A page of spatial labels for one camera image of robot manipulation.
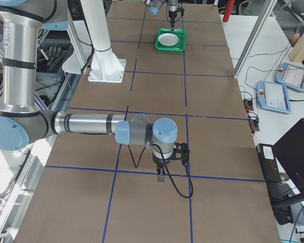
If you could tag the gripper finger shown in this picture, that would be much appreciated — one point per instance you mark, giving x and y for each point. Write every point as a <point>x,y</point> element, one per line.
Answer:
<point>161,178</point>

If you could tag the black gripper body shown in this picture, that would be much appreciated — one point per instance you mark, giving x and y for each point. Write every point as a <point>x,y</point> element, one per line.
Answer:
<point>172,8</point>

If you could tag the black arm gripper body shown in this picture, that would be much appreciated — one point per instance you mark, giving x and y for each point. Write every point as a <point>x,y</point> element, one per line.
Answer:
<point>159,161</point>

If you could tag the pale green plastic fork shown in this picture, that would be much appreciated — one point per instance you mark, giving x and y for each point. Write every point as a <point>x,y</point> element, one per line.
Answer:
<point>169,30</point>

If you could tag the white round plate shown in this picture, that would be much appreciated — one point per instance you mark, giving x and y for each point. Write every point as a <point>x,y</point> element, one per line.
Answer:
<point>168,39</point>

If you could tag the green plastic tray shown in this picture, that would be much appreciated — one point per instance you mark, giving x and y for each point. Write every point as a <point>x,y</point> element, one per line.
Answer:
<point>181,44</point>

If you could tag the red cylinder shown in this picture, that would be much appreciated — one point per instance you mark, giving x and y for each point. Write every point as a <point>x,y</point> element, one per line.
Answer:
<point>228,10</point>

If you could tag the black box device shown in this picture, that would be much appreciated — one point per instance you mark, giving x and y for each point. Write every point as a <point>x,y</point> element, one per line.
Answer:
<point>268,163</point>

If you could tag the near blue teach pendant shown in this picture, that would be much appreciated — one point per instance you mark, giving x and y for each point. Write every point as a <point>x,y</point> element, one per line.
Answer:
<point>273,97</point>

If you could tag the blue teach pendant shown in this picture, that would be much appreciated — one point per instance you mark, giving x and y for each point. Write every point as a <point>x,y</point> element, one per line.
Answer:
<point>273,97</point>
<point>291,76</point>

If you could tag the far blue teach pendant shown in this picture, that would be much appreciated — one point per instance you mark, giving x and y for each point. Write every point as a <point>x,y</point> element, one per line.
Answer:
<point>291,76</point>

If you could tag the black laptop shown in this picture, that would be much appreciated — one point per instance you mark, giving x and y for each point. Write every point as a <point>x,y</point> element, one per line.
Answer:
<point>289,150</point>

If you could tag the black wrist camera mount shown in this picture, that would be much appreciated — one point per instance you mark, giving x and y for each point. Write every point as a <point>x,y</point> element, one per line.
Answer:
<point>181,152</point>
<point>181,11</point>

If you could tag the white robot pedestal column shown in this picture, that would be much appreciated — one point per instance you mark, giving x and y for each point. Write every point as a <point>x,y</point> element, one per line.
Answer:
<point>105,66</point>

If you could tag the aluminium frame post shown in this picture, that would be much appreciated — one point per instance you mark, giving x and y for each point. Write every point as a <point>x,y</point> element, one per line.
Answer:
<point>258,26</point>

